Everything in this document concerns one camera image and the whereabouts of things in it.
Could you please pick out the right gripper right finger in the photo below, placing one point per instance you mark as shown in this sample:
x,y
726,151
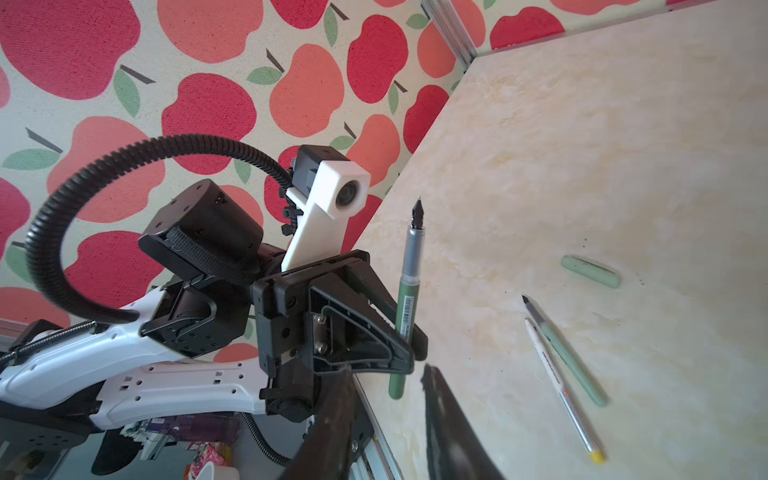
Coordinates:
x,y
453,449

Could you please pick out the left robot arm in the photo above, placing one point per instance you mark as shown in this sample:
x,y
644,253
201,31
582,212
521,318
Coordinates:
x,y
233,333

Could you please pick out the light green pen cap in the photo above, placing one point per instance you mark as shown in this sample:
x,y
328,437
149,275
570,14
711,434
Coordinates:
x,y
594,271

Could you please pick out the dark green pen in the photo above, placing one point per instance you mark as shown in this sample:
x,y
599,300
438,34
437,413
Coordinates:
x,y
410,279

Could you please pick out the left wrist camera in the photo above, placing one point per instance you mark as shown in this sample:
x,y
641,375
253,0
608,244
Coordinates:
x,y
328,189

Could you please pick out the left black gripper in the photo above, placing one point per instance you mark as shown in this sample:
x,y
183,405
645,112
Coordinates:
x,y
317,320

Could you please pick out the white yellow-tipped pen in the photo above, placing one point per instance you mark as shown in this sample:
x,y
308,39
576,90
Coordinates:
x,y
587,438

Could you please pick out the light green pen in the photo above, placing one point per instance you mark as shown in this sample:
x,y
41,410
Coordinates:
x,y
567,354

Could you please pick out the left aluminium corner post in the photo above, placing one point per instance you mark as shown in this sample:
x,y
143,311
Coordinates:
x,y
448,23

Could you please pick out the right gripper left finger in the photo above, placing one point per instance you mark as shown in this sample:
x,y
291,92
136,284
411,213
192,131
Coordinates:
x,y
325,453

